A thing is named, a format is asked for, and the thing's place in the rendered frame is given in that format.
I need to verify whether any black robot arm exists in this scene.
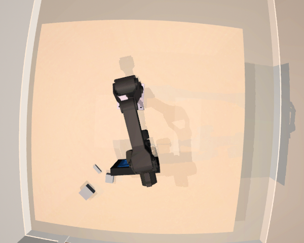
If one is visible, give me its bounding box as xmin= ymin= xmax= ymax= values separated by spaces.
xmin=112 ymin=75 xmax=158 ymax=187

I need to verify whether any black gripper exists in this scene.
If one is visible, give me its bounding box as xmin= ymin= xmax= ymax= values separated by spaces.
xmin=142 ymin=129 xmax=152 ymax=154

